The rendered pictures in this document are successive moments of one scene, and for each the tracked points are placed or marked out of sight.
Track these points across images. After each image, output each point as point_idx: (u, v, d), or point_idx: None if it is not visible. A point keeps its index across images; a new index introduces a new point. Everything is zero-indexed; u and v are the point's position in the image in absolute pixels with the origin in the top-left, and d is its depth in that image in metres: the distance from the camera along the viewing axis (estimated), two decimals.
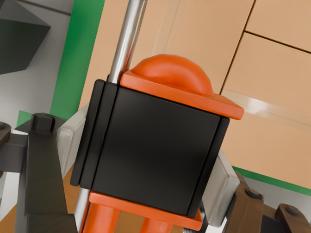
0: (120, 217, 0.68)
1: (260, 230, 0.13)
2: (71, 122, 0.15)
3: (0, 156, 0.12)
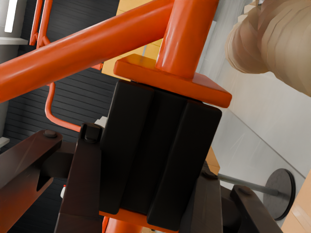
0: None
1: None
2: None
3: (53, 163, 0.13)
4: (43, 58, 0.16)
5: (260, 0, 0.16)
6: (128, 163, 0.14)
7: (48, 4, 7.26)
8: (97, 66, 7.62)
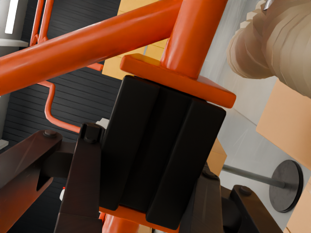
0: None
1: None
2: None
3: (53, 162, 0.13)
4: (48, 52, 0.16)
5: (266, 5, 0.16)
6: (130, 159, 0.14)
7: (49, 5, 7.27)
8: (97, 67, 7.60)
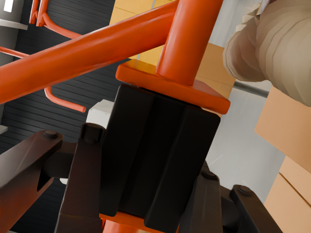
0: None
1: None
2: None
3: (53, 163, 0.13)
4: (46, 61, 0.16)
5: (259, 11, 0.17)
6: (127, 166, 0.14)
7: None
8: None
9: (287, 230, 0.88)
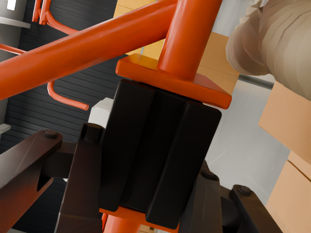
0: None
1: None
2: None
3: (53, 163, 0.13)
4: (46, 56, 0.16)
5: (262, 3, 0.16)
6: (128, 161, 0.14)
7: None
8: None
9: (297, 217, 0.86)
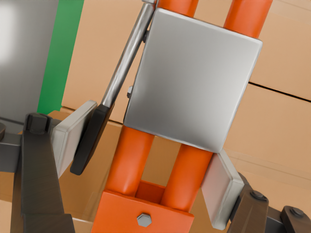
0: None
1: (265, 232, 0.13)
2: (67, 122, 0.15)
3: None
4: None
5: None
6: None
7: None
8: None
9: None
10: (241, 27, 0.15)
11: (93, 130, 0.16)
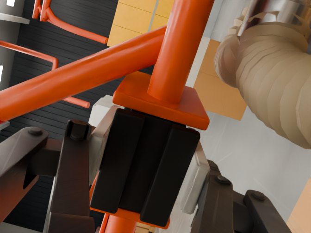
0: None
1: None
2: (102, 128, 0.15)
3: (38, 160, 0.13)
4: (53, 82, 0.19)
5: (239, 32, 0.19)
6: (124, 174, 0.17)
7: None
8: (102, 39, 7.42)
9: None
10: None
11: None
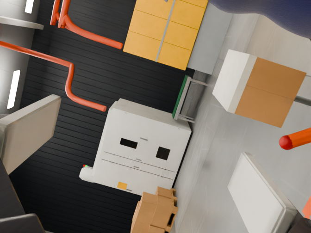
0: None
1: None
2: (12, 117, 0.13)
3: None
4: None
5: None
6: None
7: None
8: (118, 45, 7.68)
9: None
10: None
11: None
